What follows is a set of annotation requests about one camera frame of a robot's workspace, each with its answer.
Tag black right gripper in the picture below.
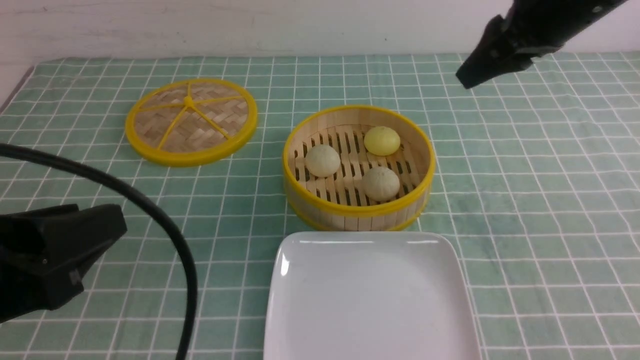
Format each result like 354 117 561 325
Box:
455 0 626 89

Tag black cable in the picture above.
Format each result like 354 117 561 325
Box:
0 143 199 360

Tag yellow rimmed bamboo steamer basket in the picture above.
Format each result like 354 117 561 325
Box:
282 105 437 231

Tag beige steamed bun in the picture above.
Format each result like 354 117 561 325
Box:
361 166 401 202

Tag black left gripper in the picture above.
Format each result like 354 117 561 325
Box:
0 203 127 322

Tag white steamed bun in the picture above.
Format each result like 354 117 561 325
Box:
304 145 341 178

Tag green checkered tablecloth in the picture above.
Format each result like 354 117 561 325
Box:
0 52 640 360

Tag yellow steamed bun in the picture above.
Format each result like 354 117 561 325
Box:
364 126 402 157

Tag white square plate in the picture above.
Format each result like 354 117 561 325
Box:
263 231 482 360

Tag yellow rimmed bamboo steamer lid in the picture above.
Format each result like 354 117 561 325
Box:
125 79 258 167

